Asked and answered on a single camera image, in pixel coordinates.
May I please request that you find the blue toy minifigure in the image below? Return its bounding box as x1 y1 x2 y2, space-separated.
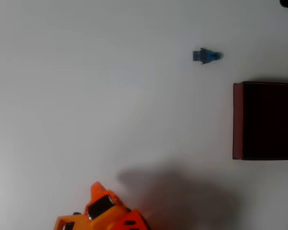
192 47 224 66

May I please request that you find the dark red box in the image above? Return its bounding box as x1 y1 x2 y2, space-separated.
232 81 288 161

